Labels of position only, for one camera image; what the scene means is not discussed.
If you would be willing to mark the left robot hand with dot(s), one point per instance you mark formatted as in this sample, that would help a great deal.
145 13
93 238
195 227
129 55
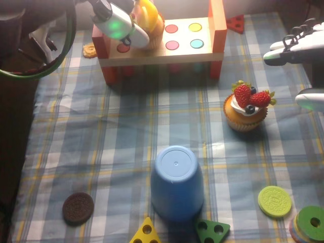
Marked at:
119 27

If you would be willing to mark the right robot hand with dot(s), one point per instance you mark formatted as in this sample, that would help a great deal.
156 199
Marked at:
306 50

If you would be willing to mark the yellow fruit cupcake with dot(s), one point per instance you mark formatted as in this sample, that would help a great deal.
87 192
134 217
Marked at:
153 27

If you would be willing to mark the strawberry cream cupcake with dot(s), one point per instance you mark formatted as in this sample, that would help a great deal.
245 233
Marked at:
246 108

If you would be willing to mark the wooden peg bench toy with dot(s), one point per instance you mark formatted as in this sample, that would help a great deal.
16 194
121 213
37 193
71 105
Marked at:
187 50

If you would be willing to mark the red round peg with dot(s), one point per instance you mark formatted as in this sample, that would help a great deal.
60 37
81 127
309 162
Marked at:
122 48
171 28

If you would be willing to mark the yellow round biscuit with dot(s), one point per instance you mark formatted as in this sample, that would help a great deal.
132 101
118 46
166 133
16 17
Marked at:
89 50

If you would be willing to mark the pink round peg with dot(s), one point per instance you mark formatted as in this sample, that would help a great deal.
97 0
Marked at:
172 45

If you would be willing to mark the red triangle block with holes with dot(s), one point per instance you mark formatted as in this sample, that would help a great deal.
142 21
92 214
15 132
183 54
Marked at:
236 24

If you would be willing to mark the yellow round peg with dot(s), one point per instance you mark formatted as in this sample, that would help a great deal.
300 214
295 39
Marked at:
195 27

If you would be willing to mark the light blue round peg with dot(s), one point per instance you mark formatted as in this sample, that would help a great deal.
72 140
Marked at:
197 43

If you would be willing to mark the blue plaid tablecloth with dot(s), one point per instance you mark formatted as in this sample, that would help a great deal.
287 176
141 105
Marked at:
101 126

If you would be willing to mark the green sandwich cookie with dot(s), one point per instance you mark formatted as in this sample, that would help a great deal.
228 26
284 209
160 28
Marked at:
275 201

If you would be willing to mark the light blue plastic cup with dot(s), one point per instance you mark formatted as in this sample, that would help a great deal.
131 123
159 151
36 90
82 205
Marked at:
177 182

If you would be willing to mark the brown sandwich cookie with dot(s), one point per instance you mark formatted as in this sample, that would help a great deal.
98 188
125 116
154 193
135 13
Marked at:
78 208

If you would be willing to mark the green triangle block with holes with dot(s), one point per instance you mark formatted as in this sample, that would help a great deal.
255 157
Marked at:
210 234

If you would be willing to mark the yellow triangle block with holes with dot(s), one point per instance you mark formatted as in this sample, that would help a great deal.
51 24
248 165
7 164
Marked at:
146 236

